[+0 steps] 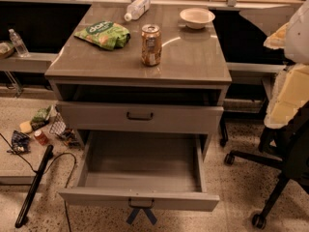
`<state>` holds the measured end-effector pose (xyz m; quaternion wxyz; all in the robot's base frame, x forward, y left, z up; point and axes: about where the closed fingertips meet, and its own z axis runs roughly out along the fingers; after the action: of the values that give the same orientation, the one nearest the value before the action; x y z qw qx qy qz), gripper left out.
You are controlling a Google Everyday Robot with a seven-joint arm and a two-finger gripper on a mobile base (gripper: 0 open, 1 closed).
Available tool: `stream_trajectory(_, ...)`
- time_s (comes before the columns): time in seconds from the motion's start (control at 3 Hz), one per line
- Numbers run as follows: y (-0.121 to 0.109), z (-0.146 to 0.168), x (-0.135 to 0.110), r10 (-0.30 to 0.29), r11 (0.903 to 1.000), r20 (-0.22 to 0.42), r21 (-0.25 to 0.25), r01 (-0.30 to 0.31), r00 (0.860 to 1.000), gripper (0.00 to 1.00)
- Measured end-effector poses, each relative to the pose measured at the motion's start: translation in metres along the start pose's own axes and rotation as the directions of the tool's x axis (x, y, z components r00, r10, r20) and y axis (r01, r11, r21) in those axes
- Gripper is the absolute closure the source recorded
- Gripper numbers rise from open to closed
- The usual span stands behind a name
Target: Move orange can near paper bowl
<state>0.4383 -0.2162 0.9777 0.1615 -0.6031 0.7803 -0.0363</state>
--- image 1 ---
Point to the black office chair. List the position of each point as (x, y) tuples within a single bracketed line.
[(290, 145)]

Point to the orange soda can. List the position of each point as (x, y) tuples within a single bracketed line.
[(151, 45)]

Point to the green chip bag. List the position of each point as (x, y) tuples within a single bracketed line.
[(105, 34)]

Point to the green bag on floor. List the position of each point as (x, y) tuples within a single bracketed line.
[(41, 118)]

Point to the red can on floor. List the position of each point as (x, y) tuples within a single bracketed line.
[(41, 137)]

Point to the clear plastic water bottle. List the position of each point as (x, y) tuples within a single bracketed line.
[(136, 9)]

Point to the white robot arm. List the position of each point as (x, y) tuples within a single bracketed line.
[(291, 87)]

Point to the grey drawer cabinet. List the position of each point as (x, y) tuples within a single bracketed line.
[(192, 69)]

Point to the closed middle drawer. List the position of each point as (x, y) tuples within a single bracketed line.
[(140, 117)]

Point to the white paper bowl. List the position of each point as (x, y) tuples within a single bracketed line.
[(196, 18)]

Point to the open bottom drawer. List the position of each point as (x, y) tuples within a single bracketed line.
[(124, 169)]

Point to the black rod on floor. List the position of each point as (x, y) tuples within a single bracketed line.
[(22, 217)]

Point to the bowl on left shelf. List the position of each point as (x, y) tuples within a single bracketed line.
[(6, 50)]

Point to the blue snack bag on floor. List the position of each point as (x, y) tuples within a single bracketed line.
[(19, 143)]

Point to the upright water bottle on shelf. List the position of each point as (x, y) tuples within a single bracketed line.
[(18, 43)]

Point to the yellow sponge on floor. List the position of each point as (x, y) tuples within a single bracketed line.
[(26, 127)]

